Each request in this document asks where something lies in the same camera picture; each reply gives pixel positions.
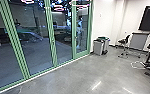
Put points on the grey trash bin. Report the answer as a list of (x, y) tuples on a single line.
[(98, 48)]

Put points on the green lidded trash bin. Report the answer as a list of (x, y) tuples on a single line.
[(106, 45)]

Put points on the green framed glass door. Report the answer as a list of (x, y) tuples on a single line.
[(13, 40)]

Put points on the black swivel stool chair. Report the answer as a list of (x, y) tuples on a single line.
[(126, 40)]

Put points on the white wall switch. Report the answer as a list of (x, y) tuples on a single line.
[(100, 14)]

